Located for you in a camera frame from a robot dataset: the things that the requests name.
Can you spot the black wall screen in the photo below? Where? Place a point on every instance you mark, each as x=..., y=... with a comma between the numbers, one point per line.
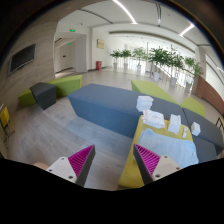
x=22, y=58

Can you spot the white plastic-wrapped packet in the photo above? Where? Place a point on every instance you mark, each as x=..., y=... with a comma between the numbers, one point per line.
x=153, y=119

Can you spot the small white cube box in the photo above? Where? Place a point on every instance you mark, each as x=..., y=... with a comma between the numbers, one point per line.
x=195, y=129

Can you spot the yellow chair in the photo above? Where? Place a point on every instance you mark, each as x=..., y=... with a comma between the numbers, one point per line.
x=4, y=117

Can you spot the light blue towel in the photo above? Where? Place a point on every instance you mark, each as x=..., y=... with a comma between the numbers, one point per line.
x=170, y=146

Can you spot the stack of white tissue packs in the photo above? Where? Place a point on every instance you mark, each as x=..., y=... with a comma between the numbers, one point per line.
x=144, y=103

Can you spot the wooden table with black legs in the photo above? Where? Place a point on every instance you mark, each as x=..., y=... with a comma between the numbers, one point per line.
x=220, y=122

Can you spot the large blue-grey bench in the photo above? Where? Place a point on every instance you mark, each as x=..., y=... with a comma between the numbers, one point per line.
x=106, y=103

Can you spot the ceiling light strips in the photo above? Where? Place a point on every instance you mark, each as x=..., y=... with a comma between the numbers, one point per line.
x=125, y=10

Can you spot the green exit sign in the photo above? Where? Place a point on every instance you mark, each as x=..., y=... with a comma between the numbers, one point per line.
x=72, y=30

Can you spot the red bin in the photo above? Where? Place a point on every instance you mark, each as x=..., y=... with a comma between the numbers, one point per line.
x=98, y=65

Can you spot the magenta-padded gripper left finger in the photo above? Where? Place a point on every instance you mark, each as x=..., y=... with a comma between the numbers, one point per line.
x=63, y=168

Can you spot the lime green bench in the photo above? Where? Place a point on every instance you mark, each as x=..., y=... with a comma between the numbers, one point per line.
x=193, y=106
x=68, y=85
x=150, y=89

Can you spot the row of potted plants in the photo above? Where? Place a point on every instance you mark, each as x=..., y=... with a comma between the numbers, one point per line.
x=160, y=56

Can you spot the dark grey block seat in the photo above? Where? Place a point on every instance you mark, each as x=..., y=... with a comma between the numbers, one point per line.
x=43, y=95

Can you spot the yellow framed wall picture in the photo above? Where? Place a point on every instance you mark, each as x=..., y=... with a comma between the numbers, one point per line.
x=100, y=43

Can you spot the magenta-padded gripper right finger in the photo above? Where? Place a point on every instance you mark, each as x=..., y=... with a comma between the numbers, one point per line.
x=163, y=168

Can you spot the small white tube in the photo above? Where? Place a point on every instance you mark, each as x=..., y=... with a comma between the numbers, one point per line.
x=185, y=132

